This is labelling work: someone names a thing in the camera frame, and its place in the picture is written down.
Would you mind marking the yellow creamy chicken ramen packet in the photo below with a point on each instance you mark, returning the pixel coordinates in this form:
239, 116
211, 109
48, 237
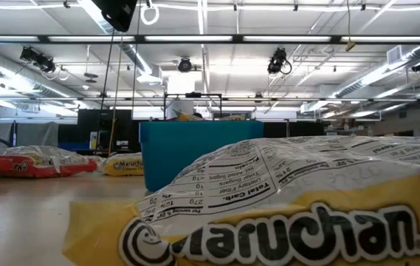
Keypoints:
123, 166
268, 184

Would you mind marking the thin black ceiling rail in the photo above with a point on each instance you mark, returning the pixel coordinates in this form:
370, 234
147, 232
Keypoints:
305, 99

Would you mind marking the blue crate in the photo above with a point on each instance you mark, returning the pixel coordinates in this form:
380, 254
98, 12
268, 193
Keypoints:
73, 146

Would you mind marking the black room partition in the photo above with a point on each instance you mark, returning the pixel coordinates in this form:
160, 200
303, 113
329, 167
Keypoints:
294, 129
88, 129

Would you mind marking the grey tarp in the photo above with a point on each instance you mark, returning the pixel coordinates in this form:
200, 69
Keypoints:
29, 134

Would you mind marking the red beef ramen packet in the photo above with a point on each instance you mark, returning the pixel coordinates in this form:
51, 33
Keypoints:
40, 162

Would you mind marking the blue plastic bin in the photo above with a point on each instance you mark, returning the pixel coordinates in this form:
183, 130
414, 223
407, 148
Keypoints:
180, 155

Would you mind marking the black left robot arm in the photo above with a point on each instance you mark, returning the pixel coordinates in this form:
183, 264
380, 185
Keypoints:
115, 13

